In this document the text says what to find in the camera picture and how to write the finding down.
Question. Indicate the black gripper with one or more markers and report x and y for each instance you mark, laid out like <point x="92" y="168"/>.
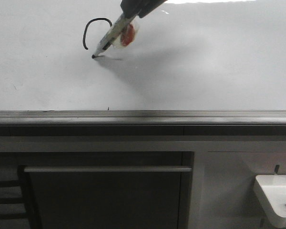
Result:
<point x="139" y="8"/>

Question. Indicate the dark slatted chair back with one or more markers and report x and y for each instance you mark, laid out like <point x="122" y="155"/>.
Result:
<point x="11" y="201"/>

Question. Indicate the white plastic tray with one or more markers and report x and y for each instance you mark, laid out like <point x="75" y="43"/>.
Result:
<point x="271" y="193"/>

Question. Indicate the white whiteboard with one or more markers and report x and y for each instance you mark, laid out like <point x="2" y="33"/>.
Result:
<point x="187" y="55"/>

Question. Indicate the white whiteboard marker pen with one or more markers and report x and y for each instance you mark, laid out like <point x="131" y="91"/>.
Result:
<point x="111" y="35"/>

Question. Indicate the dark grey panel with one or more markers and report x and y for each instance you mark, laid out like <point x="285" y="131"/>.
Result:
<point x="139" y="197"/>

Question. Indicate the grey aluminium marker tray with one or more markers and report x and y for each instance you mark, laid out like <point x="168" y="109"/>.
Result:
<point x="143" y="122"/>

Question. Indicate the red magnet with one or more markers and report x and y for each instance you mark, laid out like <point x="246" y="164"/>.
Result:
<point x="127" y="36"/>

